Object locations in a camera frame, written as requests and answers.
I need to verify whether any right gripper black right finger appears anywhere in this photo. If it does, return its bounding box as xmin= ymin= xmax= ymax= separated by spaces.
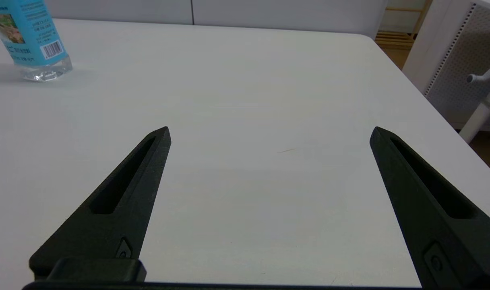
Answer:
xmin=369 ymin=126 xmax=490 ymax=290

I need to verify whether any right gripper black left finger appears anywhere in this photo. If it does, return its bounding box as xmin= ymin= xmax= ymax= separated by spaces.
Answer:
xmin=29 ymin=126 xmax=172 ymax=280

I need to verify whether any clear bottle blue label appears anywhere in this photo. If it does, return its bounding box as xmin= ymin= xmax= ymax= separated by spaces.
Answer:
xmin=0 ymin=0 xmax=73 ymax=83

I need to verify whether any white desk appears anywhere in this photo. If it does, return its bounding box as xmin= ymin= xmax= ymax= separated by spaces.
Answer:
xmin=459 ymin=79 xmax=490 ymax=144

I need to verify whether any wooden shelf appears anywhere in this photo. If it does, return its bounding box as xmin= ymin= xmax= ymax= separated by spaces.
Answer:
xmin=375 ymin=0 xmax=433 ymax=51

